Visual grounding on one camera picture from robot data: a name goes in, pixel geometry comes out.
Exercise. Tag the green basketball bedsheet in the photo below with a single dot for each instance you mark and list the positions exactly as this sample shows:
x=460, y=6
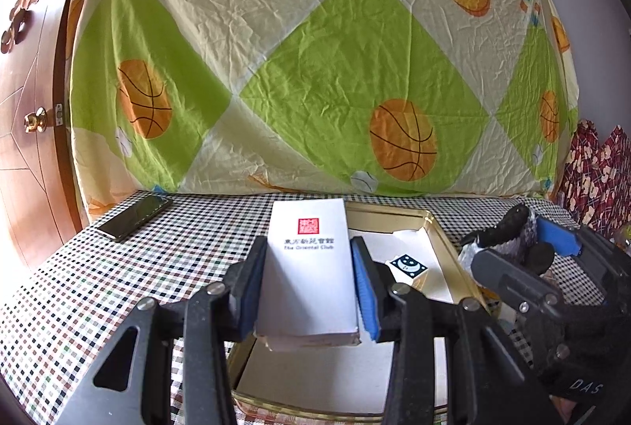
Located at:
x=379, y=97

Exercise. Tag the brass door knob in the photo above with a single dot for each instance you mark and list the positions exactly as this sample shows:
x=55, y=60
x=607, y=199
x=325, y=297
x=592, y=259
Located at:
x=36, y=121

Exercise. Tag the gold tin box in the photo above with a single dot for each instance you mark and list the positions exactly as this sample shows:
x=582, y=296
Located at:
x=311, y=359

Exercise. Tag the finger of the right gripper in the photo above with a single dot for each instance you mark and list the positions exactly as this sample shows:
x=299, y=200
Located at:
x=607, y=266
x=512, y=286

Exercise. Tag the checkered tablecloth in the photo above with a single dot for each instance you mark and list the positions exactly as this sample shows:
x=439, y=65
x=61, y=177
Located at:
x=54, y=325

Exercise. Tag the small moon face card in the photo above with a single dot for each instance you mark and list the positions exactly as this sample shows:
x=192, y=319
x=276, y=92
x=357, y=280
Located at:
x=409, y=266

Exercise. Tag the brown wooden door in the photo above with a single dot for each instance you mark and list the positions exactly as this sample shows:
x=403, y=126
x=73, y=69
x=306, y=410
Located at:
x=38, y=192

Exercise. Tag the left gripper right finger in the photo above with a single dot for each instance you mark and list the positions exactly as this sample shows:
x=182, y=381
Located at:
x=399, y=315

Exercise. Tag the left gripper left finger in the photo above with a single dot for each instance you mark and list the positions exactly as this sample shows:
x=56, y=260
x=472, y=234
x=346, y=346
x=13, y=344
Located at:
x=224, y=311

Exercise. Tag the red bear patterned cloth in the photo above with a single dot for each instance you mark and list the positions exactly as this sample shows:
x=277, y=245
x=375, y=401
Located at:
x=595, y=188

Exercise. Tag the black hair brush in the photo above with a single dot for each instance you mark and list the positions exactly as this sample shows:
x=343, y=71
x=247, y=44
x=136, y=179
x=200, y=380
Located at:
x=514, y=238

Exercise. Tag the black smartphone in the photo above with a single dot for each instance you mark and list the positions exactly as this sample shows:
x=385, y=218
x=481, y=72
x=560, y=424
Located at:
x=126, y=222

